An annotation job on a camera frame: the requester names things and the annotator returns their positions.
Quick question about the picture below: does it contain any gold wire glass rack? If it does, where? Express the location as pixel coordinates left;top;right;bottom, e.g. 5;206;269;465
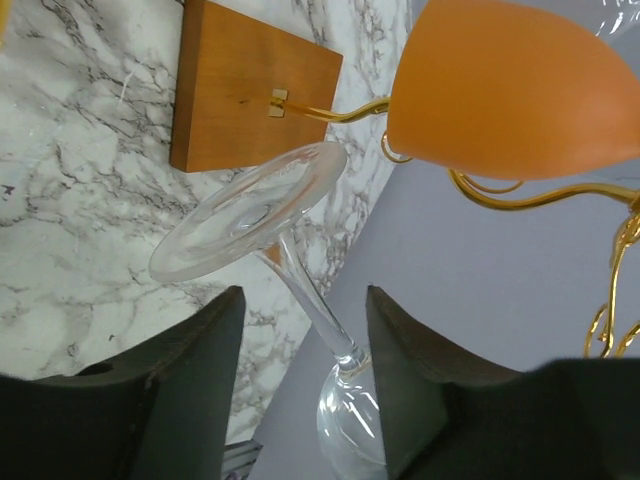
169;1;639;356

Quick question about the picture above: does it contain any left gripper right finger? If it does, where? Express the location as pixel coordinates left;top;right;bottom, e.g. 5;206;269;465
366;286;639;479

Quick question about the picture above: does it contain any orange plastic goblet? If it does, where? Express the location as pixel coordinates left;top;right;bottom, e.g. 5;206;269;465
387;1;639;181

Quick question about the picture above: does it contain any clear wine glass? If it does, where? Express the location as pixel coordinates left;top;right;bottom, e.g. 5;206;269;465
148;141;387;479
595;0;640;41

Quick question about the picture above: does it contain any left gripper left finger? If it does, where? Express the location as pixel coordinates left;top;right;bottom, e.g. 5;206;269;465
1;286;246;479

